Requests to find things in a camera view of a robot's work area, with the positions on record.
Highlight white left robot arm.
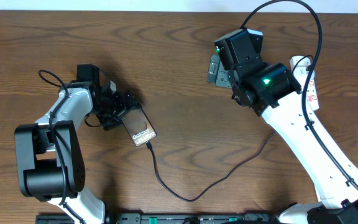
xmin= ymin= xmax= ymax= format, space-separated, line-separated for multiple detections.
xmin=14 ymin=64 xmax=142 ymax=223

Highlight black charger plug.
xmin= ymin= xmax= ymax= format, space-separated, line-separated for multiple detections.
xmin=306 ymin=64 xmax=312 ymax=72

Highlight white power strip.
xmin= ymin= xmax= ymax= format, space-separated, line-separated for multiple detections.
xmin=290 ymin=55 xmax=319 ymax=111

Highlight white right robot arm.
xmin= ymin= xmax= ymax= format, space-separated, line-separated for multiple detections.
xmin=208 ymin=28 xmax=358 ymax=223

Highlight gold Galaxy smartphone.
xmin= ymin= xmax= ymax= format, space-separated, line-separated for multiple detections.
xmin=121 ymin=108 xmax=157 ymax=147

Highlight black charger cable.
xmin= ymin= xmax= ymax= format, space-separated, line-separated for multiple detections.
xmin=145 ymin=54 xmax=315 ymax=202

